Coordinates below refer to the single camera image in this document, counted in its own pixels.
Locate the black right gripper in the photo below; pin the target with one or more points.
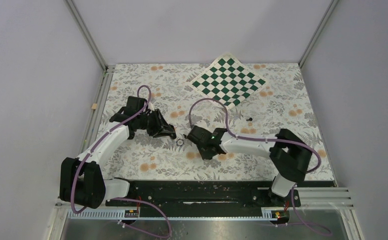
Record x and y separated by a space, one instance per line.
205 155

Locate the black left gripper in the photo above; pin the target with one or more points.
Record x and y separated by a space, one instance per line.
161 128

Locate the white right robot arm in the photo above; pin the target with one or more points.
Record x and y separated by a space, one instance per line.
290 155

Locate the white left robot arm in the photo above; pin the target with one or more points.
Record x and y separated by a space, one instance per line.
81 180

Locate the blue poker chip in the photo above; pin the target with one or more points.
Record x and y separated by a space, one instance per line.
180 142

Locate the green white chessboard mat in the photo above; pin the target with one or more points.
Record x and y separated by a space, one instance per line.
228 81

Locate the floral table mat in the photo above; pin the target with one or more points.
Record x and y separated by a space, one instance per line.
283 104

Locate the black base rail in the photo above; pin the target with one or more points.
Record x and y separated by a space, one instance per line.
209 198

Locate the white cable duct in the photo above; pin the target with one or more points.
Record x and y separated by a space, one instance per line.
123 214

